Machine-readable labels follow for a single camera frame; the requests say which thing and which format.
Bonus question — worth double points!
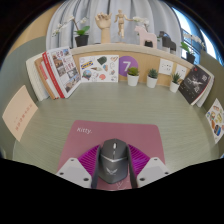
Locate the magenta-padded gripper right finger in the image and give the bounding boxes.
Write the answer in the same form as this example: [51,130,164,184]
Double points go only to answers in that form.
[126,143,171,190]

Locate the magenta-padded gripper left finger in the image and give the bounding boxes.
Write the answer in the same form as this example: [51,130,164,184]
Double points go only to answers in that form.
[55,143,102,190]

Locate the grey computer mouse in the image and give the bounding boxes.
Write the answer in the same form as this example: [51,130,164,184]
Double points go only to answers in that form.
[98,138,130,185]

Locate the pink mouse pad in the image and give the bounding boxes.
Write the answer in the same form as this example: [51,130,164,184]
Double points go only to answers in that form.
[57,119,166,192]

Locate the beige paper card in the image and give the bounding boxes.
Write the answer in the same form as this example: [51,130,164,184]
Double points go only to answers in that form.
[1,84,39,142]

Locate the white food sticker sheet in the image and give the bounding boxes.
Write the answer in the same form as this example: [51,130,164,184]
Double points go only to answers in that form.
[205,97,224,145]

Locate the small succulent in white pot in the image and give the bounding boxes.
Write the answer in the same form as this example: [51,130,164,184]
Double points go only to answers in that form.
[169,72,182,94]
[126,66,140,87]
[146,68,160,89]

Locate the black book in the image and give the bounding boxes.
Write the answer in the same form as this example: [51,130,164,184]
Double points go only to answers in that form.
[178,65,212,106]

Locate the stack of white books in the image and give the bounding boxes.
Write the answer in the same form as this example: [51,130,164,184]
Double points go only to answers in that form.
[194,64,216,108]

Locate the leaning white and brown books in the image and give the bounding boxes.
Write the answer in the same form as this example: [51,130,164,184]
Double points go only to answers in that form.
[25,53,59,102]

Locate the red-edged photo magazine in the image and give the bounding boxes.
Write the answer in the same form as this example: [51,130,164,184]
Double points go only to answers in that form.
[41,46,82,100]

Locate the round purple number sign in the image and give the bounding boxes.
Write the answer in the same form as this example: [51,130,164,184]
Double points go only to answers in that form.
[118,55,139,78]

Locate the white orchid in black pot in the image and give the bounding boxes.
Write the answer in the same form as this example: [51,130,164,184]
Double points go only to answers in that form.
[132,15,154,48]
[180,32,205,65]
[51,15,91,48]

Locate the light wooden desk ledge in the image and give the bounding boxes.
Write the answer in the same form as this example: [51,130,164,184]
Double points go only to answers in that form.
[69,41,198,68]

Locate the dark grey horse figurine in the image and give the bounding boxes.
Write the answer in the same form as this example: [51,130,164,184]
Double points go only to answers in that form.
[157,30,178,54]

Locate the pink horse figurine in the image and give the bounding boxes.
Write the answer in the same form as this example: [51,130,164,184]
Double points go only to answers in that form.
[134,25,158,48]

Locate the wooden hand model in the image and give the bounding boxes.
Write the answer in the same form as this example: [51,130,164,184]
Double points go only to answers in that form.
[94,12,113,44]

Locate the dark-framed window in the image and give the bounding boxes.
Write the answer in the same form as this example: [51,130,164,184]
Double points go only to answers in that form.
[171,6,223,68]

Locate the wooden mannequin figure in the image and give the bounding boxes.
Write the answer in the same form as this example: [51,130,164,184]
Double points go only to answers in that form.
[113,8,130,39]

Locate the light grey curtain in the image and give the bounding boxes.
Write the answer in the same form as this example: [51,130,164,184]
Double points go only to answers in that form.
[45,0,184,51]

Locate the white wall socket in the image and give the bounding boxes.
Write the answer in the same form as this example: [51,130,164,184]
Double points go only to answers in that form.
[174,63,188,80]
[157,58,175,76]

